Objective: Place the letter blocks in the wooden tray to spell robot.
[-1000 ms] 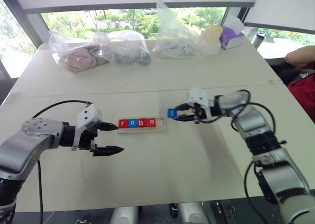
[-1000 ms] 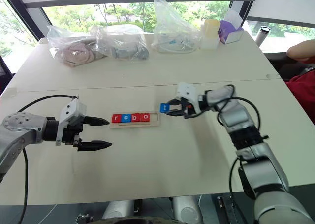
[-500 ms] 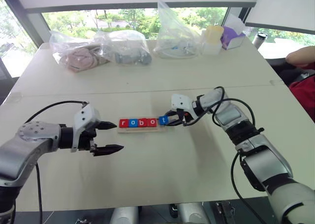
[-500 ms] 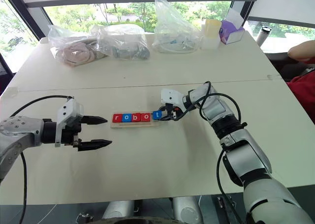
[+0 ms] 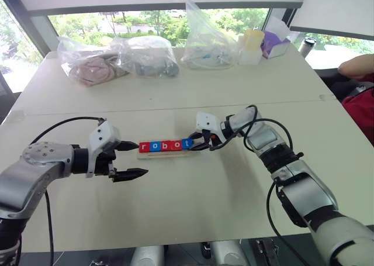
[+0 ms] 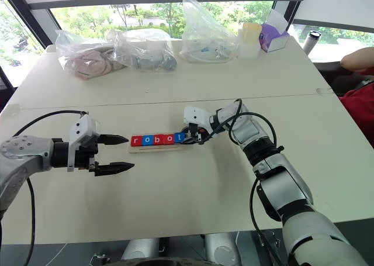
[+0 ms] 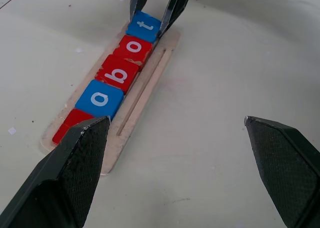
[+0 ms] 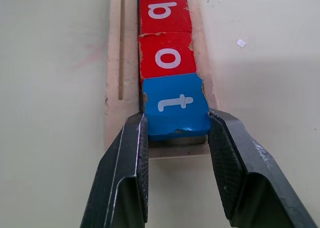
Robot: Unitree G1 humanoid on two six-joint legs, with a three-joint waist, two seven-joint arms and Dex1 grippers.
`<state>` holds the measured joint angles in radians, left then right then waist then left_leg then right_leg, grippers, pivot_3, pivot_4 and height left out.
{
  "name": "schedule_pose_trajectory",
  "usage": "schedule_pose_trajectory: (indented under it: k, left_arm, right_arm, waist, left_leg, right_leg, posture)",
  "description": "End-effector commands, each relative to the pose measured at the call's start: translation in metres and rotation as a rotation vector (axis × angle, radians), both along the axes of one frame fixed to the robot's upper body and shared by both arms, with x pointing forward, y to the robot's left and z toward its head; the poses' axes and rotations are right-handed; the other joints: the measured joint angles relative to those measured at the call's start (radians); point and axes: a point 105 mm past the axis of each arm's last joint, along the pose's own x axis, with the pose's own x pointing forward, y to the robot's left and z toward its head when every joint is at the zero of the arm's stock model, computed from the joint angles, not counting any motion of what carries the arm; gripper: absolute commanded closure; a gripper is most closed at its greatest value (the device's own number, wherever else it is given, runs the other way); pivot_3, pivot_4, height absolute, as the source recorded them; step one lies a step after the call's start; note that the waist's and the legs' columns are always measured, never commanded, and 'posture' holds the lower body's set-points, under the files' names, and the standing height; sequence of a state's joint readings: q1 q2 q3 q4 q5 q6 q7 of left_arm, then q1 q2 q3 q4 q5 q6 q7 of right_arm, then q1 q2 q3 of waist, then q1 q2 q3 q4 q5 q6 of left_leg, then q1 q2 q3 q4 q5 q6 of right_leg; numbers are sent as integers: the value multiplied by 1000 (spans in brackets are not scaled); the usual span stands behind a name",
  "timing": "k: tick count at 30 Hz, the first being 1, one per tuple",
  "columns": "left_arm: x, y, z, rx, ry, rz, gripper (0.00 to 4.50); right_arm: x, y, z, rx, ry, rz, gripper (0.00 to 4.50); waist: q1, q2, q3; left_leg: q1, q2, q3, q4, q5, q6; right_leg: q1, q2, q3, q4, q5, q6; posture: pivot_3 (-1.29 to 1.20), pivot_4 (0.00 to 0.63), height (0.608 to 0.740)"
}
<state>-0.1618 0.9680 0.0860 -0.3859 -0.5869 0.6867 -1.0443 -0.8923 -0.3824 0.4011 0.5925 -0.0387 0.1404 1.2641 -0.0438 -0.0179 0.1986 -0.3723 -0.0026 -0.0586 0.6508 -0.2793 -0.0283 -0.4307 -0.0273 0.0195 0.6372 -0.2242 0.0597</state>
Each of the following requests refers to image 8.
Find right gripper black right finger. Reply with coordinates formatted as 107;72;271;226
207;108;318;228

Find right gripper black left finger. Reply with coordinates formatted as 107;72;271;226
79;112;150;228

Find blue letter tile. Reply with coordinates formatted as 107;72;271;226
141;73;211;141

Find red letter tile o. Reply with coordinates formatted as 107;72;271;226
138;32;198;80

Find red letter tile b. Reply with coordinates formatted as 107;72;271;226
138;0;193;36

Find wooden letter tray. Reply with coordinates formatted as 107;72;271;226
103;0;221;161

